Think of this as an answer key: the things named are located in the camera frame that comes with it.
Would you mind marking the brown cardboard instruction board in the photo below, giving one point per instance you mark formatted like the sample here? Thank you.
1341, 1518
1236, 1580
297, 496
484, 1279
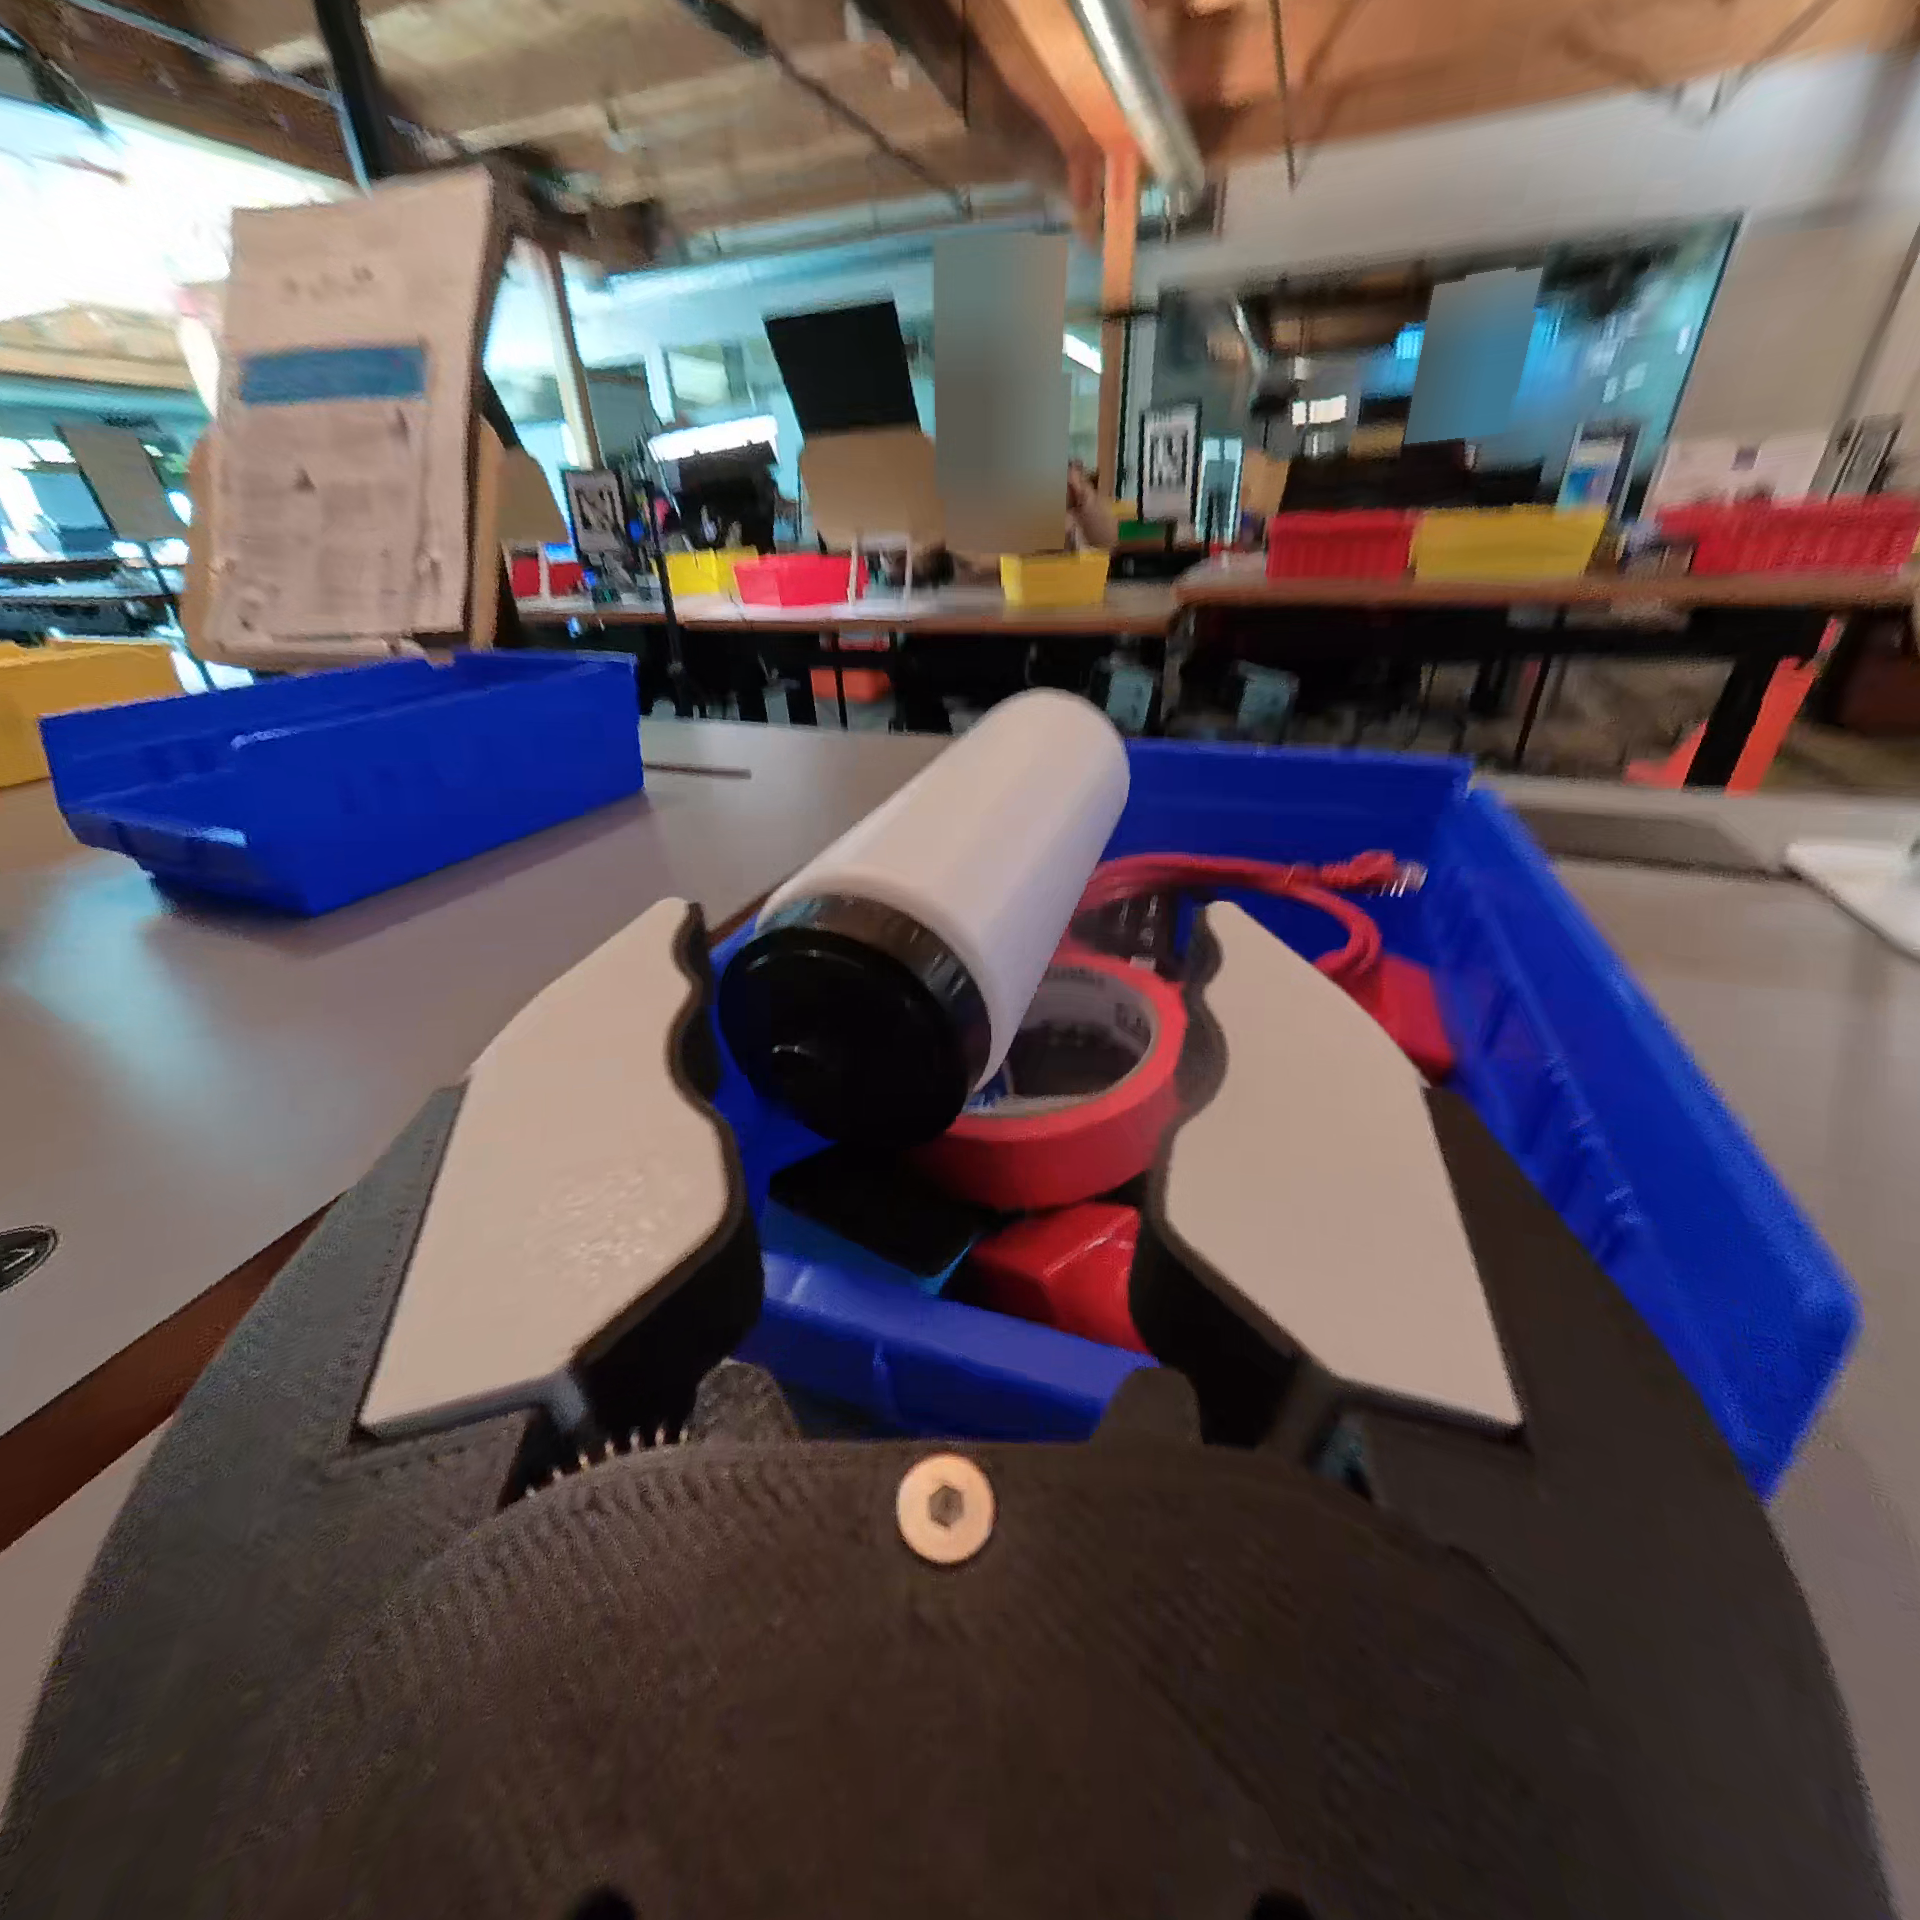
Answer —
346, 451

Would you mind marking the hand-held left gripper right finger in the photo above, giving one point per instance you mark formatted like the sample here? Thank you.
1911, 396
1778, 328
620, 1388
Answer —
1320, 1199

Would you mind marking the blue plastic bin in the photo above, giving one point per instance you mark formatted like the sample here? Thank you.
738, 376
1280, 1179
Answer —
374, 795
1576, 1051

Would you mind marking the red plastic bin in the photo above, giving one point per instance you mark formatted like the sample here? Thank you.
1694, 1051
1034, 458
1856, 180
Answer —
548, 575
790, 580
1785, 540
1341, 543

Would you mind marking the metal air duct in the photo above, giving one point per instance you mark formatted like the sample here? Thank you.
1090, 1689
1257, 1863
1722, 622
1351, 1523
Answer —
1140, 90

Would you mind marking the yellow plastic bin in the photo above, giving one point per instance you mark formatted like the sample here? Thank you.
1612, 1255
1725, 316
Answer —
1054, 579
702, 573
1507, 543
74, 704

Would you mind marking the orange traffic cone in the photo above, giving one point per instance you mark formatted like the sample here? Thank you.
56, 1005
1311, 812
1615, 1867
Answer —
1778, 704

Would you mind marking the red tape roll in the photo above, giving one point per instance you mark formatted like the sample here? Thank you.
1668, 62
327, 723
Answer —
1051, 1155

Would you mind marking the wooden document stand black board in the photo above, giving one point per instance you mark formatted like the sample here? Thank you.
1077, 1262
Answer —
839, 368

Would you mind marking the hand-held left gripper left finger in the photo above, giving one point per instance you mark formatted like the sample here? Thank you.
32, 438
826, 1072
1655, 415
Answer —
555, 1199

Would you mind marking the wooden table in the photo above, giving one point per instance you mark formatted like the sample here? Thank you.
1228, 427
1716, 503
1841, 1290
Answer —
930, 612
1501, 589

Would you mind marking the black framed marker sign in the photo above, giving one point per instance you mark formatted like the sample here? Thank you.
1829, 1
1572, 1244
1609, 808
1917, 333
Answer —
1171, 466
596, 512

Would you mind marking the white water bottle black lid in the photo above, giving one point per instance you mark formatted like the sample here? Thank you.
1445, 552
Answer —
960, 839

